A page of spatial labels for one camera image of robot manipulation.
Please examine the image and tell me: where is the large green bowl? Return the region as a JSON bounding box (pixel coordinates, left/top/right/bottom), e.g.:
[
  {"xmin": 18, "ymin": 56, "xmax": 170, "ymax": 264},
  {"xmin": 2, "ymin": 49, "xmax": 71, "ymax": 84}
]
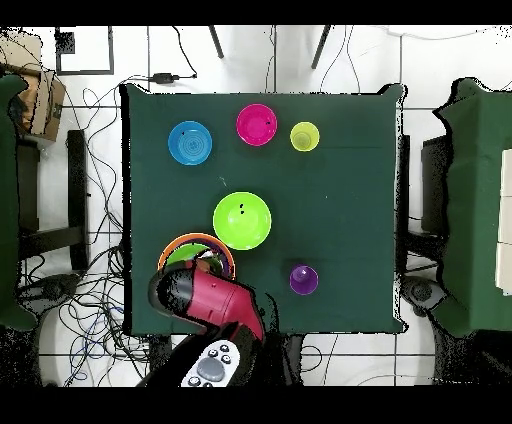
[
  {"xmin": 212, "ymin": 191, "xmax": 273, "ymax": 251},
  {"xmin": 164, "ymin": 242, "xmax": 224, "ymax": 270}
]

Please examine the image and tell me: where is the purple bowl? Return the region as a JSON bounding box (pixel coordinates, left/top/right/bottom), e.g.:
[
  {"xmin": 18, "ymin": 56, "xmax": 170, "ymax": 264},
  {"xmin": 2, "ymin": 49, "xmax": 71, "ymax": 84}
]
[{"xmin": 165, "ymin": 236, "xmax": 235, "ymax": 278}]

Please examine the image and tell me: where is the purple cup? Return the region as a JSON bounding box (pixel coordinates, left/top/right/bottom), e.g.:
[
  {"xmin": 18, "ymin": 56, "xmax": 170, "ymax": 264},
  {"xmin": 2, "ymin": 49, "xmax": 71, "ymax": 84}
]
[{"xmin": 289, "ymin": 264, "xmax": 320, "ymax": 296}]

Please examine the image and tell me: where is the large orange bowl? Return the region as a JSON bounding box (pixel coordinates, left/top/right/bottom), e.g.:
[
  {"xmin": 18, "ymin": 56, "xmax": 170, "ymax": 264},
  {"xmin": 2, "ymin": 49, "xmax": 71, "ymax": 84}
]
[{"xmin": 157, "ymin": 232, "xmax": 237, "ymax": 280}]

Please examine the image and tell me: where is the dark green tablecloth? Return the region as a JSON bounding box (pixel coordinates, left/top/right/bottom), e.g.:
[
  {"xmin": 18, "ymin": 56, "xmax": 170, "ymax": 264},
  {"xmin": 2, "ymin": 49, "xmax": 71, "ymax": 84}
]
[{"xmin": 119, "ymin": 82, "xmax": 407, "ymax": 337}]

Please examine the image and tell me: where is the red bowl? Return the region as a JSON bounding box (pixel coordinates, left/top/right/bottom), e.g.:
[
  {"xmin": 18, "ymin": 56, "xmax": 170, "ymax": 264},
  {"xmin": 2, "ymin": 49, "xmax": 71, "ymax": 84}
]
[{"xmin": 235, "ymin": 103, "xmax": 279, "ymax": 148}]

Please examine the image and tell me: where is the yellow ribbed cup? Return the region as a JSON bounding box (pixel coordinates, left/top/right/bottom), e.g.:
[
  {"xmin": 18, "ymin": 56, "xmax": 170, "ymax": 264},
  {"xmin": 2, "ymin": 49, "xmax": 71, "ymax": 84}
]
[{"xmin": 289, "ymin": 121, "xmax": 321, "ymax": 153}]

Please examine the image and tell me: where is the blue bowl with ribbed bottom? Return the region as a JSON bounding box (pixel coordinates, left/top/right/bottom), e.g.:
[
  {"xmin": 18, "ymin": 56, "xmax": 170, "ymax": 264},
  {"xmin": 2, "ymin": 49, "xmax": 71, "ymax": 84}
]
[{"xmin": 167, "ymin": 120, "xmax": 214, "ymax": 167}]

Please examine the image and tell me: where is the black stand leg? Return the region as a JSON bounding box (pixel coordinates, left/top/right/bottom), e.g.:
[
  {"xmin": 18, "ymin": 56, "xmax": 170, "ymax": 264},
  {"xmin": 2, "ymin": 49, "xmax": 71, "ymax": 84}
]
[
  {"xmin": 207, "ymin": 25, "xmax": 225, "ymax": 60},
  {"xmin": 310, "ymin": 25, "xmax": 332, "ymax": 70}
]

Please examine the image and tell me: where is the black bench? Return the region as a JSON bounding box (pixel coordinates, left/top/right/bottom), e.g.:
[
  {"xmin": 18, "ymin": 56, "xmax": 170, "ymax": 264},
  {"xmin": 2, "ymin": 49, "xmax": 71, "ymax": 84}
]
[{"xmin": 17, "ymin": 129, "xmax": 90, "ymax": 273}]

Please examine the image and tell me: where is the grey chair base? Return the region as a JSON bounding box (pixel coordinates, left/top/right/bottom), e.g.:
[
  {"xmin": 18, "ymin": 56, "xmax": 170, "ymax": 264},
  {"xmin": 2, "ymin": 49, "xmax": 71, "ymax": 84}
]
[{"xmin": 400, "ymin": 275, "xmax": 448, "ymax": 317}]

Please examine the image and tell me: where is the black base with knob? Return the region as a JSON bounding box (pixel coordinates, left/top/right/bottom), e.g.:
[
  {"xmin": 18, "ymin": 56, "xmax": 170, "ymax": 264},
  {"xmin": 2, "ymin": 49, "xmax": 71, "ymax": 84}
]
[{"xmin": 17, "ymin": 273, "xmax": 83, "ymax": 317}]

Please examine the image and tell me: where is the green cloth covered table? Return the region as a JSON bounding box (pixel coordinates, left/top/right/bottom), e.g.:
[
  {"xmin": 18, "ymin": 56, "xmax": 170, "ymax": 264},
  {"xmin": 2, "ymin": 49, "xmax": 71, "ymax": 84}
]
[
  {"xmin": 0, "ymin": 73, "xmax": 37, "ymax": 331},
  {"xmin": 433, "ymin": 77, "xmax": 512, "ymax": 337}
]

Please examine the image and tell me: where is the cardboard box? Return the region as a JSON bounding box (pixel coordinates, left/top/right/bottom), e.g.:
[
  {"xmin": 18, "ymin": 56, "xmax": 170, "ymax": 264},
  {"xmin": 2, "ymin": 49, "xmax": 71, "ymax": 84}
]
[{"xmin": 0, "ymin": 31, "xmax": 67, "ymax": 141}]

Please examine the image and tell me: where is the tangle of floor cables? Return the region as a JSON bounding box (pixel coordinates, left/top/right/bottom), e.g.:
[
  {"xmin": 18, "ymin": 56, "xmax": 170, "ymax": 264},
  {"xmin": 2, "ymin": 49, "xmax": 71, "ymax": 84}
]
[{"xmin": 15, "ymin": 85, "xmax": 181, "ymax": 387}]

